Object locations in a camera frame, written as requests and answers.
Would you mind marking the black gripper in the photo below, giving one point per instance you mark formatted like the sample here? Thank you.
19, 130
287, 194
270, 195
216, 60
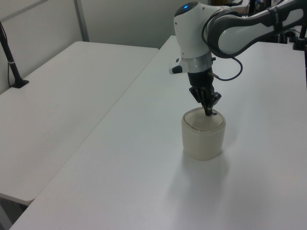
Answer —
200, 80

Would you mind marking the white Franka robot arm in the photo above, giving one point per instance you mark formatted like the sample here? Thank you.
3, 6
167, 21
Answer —
192, 36

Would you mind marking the black stand clamp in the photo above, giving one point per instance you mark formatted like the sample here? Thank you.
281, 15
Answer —
299, 42

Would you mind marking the white empty side table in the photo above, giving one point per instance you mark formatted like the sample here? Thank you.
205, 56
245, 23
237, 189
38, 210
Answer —
60, 107

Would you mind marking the white zip tie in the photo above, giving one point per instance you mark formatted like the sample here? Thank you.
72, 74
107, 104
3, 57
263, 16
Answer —
11, 62

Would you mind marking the grey aluminium partition post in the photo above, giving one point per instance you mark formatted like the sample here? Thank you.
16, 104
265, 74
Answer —
81, 19

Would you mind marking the black camera pole with clamp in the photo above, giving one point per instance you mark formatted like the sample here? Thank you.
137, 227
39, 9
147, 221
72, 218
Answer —
14, 72

